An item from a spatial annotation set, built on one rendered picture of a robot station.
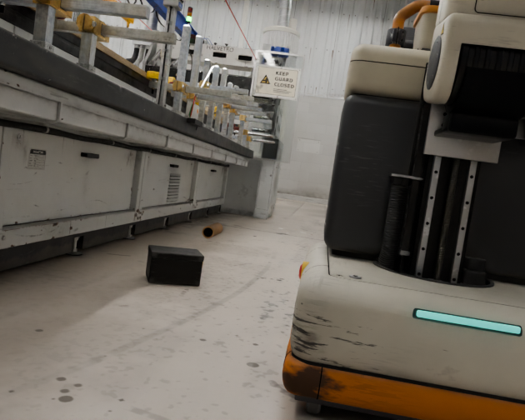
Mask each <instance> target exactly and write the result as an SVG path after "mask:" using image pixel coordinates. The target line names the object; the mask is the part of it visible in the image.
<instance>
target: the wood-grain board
mask: <svg viewBox="0 0 525 420"><path fill-rule="evenodd" d="M70 33H71V32H70ZM72 35H74V36H76V37H77V38H80V39H81V36H82V34H78V33H72ZM96 49H97V50H99V51H100V52H102V53H104V54H106V55H108V56H109V57H110V58H112V59H114V60H116V61H117V62H119V63H121V64H122V65H124V66H125V67H127V68H129V69H131V70H133V71H134V72H135V73H137V74H139V75H141V76H142V77H144V78H146V79H147V73H146V72H145V71H143V70H142V69H141V68H139V67H137V66H136V65H134V64H132V63H131V62H129V61H128V60H127V59H125V58H124V57H121V56H120V55H118V54H117V53H115V52H114V51H113V50H111V49H109V48H108V47H106V46H104V45H103V44H101V43H100V42H97V45H96ZM147 80H149V81H152V80H150V79H147Z"/></svg>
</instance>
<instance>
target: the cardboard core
mask: <svg viewBox="0 0 525 420"><path fill-rule="evenodd" d="M222 230H223V226H222V224H221V223H218V222H216V223H214V224H212V225H209V226H206V227H205V228H204V229H203V230H202V235H203V236H204V237H205V238H211V237H214V236H216V235H218V234H219V233H221V232H222Z"/></svg>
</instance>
